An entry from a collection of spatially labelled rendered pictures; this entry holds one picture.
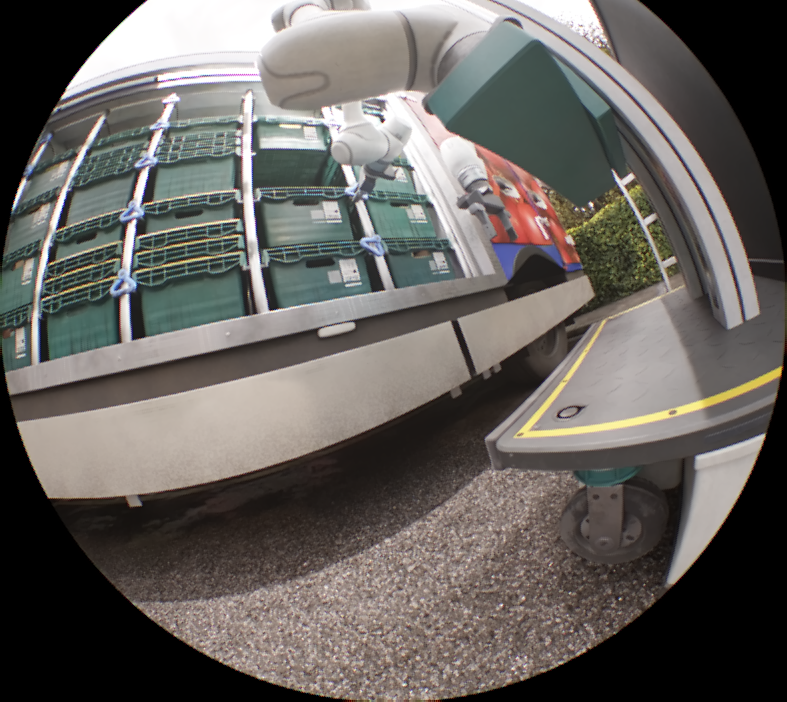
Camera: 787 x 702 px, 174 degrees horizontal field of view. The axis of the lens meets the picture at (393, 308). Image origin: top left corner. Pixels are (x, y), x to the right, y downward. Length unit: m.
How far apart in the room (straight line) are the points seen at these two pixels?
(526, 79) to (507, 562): 0.73
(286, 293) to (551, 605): 0.98
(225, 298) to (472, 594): 0.93
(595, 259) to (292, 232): 3.00
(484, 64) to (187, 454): 0.80
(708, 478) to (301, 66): 0.59
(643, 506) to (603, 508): 0.06
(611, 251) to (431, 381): 2.74
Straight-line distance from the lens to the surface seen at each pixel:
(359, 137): 0.75
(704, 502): 0.30
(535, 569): 0.56
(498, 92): 0.32
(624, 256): 3.23
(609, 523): 0.42
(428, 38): 0.42
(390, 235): 1.12
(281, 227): 0.97
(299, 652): 0.60
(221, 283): 0.85
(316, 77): 0.39
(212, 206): 1.01
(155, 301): 0.89
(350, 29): 0.40
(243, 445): 0.62
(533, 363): 1.43
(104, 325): 0.96
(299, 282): 0.86
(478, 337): 0.93
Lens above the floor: 0.45
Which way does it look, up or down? 11 degrees up
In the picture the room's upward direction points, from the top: 19 degrees counter-clockwise
